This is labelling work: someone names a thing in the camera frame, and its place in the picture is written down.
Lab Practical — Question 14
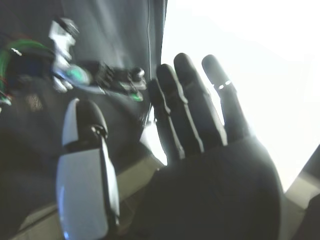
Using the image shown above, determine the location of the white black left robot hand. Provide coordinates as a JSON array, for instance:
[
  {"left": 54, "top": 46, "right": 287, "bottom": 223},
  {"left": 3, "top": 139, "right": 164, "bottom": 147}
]
[{"left": 55, "top": 52, "right": 286, "bottom": 240}]

